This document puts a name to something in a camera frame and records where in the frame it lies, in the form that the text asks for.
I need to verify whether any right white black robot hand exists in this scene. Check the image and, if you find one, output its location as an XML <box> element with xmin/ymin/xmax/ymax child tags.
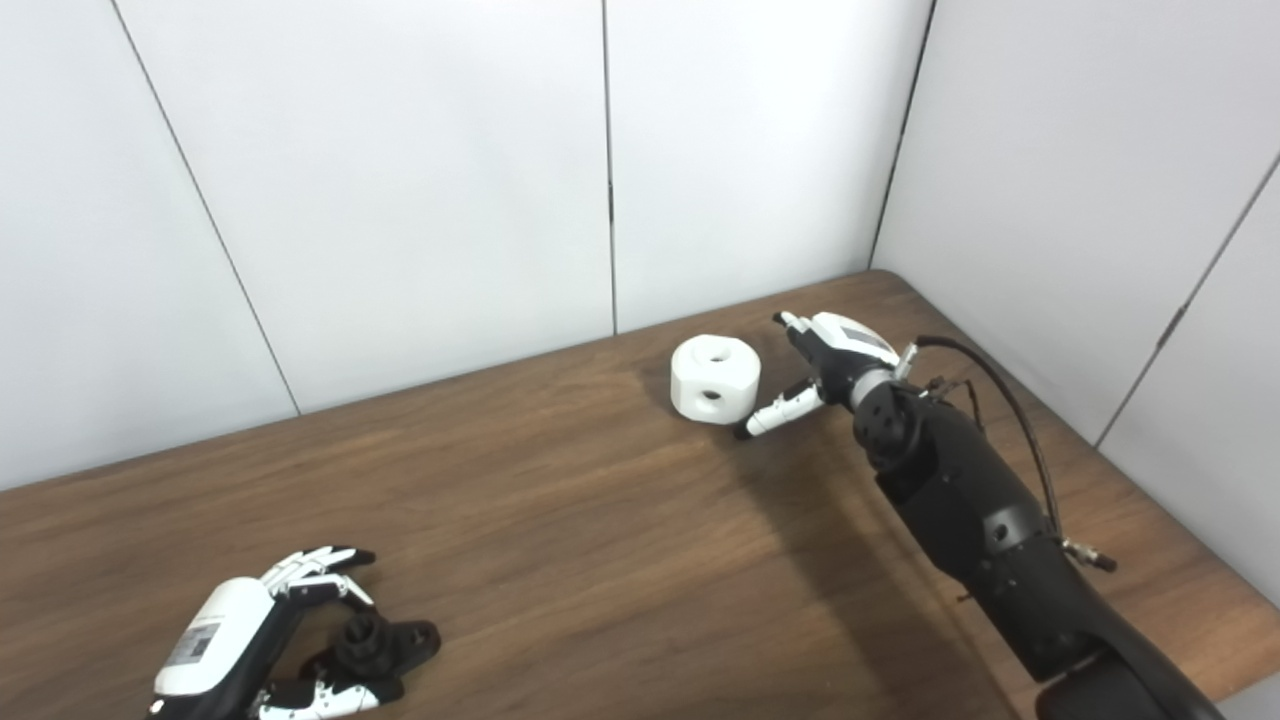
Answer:
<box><xmin>733</xmin><ymin>311</ymin><xmax>906</xmax><ymax>441</ymax></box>

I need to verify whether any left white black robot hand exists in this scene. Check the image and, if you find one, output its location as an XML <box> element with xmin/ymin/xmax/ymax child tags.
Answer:
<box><xmin>148</xmin><ymin>545</ymin><xmax>406</xmax><ymax>720</ymax></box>

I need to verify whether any round white piece with holes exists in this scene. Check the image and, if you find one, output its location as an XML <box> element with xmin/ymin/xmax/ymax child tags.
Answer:
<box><xmin>670</xmin><ymin>334</ymin><xmax>762</xmax><ymax>426</ymax></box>

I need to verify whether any black flanged holder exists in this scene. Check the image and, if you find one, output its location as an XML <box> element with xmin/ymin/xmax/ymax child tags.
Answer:
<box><xmin>300</xmin><ymin>612</ymin><xmax>442</xmax><ymax>691</ymax></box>

